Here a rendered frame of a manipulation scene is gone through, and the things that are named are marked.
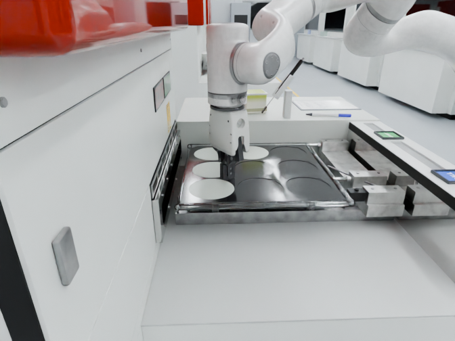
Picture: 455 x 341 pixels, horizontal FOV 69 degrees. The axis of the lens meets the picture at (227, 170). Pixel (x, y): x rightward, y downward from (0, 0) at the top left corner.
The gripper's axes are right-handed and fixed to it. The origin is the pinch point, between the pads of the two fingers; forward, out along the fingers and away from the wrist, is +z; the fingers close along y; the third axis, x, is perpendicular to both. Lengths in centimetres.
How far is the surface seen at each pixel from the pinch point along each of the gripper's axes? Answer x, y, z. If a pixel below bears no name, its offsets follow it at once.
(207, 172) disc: 2.1, 5.6, 1.9
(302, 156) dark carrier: -25.0, -0.4, 2.1
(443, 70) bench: -457, 148, 26
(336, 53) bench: -704, 513, 39
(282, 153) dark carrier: -22.4, 4.6, 2.1
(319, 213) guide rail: -13.1, -17.3, 7.7
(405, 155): -33.0, -23.9, -4.0
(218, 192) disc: 5.8, -4.7, 2.0
